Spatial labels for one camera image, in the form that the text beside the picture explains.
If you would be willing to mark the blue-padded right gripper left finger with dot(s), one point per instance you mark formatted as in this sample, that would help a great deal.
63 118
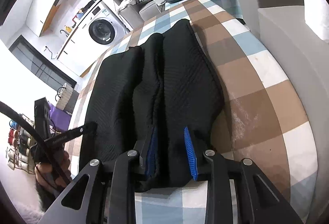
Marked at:
132 167

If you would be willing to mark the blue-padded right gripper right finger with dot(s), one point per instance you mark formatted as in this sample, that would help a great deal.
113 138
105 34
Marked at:
207 165

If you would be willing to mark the black knit garment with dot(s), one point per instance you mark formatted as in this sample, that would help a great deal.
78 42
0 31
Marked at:
160 88

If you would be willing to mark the purple bag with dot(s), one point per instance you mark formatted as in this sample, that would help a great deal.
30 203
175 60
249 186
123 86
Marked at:
60 118

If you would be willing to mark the woven straw basket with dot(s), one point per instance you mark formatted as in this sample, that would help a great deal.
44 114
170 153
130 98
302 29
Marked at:
66 98

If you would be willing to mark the shoe rack with shoes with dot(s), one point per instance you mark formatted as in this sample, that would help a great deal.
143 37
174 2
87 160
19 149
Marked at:
18 152

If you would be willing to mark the white kitchen cabinet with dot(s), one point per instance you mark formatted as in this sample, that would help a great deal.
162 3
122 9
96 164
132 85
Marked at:
48 23

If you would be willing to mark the checkered brown blue blanket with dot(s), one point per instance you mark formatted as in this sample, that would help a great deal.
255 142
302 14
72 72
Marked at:
263 118

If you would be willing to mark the white washing machine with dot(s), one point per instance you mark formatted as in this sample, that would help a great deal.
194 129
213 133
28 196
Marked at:
99 28

